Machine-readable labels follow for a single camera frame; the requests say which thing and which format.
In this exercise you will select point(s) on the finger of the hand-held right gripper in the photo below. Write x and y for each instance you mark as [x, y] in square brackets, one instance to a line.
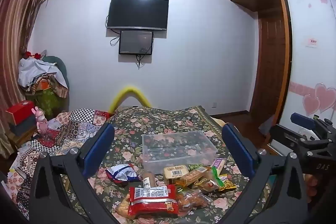
[302, 120]
[286, 133]

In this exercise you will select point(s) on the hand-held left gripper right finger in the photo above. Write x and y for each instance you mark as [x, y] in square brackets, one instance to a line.
[236, 146]

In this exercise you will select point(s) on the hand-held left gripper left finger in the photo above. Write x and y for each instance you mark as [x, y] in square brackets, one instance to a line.
[101, 144]

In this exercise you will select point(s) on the white green snack packet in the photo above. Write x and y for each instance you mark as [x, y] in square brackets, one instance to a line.
[218, 176]

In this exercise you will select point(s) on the blue white foil snack packet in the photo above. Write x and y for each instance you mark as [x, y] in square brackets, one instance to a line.
[122, 173]

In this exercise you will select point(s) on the brown biscuit packet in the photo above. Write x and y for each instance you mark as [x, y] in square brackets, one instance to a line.
[193, 177]

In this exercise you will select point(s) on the clear plastic storage box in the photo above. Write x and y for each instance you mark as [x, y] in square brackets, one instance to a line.
[178, 150]

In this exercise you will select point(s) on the yellow label bread packet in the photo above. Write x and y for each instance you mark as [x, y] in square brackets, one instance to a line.
[175, 173]

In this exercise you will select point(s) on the person's right hand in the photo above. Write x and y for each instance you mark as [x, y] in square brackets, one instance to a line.
[312, 187]

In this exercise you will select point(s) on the grey cloth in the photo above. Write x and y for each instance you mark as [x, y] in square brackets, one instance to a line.
[266, 127]

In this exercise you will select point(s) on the purple snack packet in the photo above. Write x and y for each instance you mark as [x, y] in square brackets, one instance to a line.
[219, 163]

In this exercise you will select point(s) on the beige fleece blanket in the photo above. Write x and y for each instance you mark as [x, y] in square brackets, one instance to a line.
[218, 122]

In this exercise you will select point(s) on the patchwork quilt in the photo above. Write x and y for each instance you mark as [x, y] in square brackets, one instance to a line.
[65, 129]

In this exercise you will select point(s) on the small green snack packet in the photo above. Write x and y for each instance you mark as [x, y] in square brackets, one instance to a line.
[197, 167]

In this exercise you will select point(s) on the white sliding door pink hearts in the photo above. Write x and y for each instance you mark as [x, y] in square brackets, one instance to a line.
[307, 69]

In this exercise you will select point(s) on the yellow foam tube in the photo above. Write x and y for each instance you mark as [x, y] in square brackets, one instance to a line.
[128, 92]

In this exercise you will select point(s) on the brown snack stick white label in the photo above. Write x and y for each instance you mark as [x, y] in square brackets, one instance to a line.
[149, 179]

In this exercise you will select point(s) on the dark floral blanket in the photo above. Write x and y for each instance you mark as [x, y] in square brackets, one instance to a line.
[157, 119]

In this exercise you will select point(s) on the pink toy rabbit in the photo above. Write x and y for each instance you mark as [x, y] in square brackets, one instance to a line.
[40, 121]

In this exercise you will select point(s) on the pile of coloured clothes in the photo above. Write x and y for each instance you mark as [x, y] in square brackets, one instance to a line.
[48, 98]

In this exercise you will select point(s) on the brown wooden wardrobe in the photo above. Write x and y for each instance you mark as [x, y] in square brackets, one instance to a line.
[270, 56]

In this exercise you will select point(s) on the red snack packet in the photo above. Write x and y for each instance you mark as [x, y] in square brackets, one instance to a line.
[153, 200]

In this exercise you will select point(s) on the wooden nightstand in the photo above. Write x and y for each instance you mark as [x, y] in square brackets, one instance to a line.
[22, 141]

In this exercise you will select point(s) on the grey box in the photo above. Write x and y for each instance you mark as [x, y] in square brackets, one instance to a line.
[23, 127]

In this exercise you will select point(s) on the paper label on door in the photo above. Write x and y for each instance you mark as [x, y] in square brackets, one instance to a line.
[311, 41]

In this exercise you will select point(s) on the green chair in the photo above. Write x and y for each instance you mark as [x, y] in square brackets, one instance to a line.
[61, 66]

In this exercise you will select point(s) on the red box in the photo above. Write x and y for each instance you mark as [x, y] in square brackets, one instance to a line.
[19, 111]

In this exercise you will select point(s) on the pile of clothes on chair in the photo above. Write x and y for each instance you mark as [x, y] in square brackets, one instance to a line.
[39, 70]

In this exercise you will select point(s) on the red cloth flowers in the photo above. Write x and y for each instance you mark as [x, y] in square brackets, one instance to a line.
[32, 54]

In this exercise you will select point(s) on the striped brown curtain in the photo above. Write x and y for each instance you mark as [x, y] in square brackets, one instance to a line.
[15, 29]

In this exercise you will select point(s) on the white wall socket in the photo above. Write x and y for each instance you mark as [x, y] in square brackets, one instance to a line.
[214, 104]

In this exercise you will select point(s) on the small wall monitor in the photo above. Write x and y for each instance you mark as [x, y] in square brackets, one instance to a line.
[136, 42]

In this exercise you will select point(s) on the black wall television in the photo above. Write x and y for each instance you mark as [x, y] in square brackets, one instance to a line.
[137, 12]

